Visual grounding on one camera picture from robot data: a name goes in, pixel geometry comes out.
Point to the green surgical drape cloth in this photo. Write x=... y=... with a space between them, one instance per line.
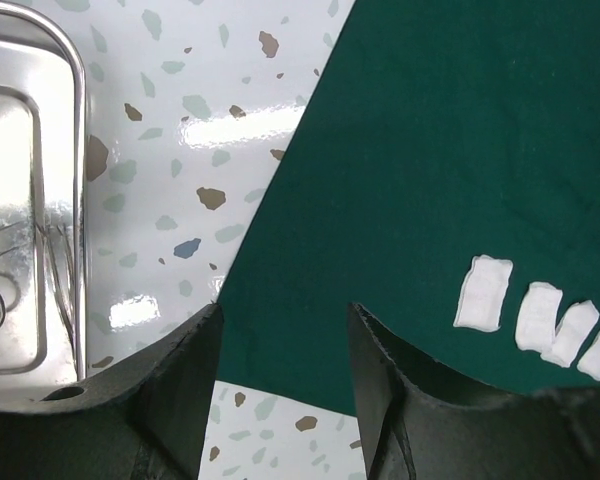
x=439 y=131

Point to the steel scalpel handle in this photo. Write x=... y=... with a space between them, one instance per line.
x=59 y=254

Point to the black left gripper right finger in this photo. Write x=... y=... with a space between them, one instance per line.
x=420 y=419

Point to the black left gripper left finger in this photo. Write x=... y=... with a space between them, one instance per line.
x=143 y=418

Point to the stainless steel instrument tray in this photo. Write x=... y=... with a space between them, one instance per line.
x=43 y=113

